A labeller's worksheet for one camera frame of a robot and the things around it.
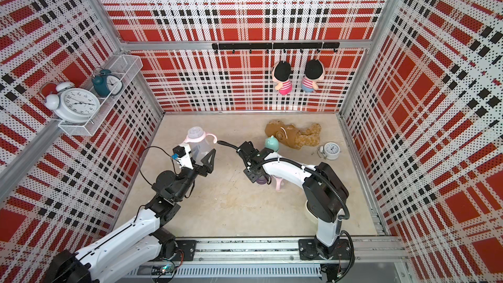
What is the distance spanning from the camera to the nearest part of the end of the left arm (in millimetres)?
674

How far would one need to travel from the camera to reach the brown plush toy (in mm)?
977

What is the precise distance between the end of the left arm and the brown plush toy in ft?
1.22

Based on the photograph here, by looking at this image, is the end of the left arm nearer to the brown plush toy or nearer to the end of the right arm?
the end of the right arm
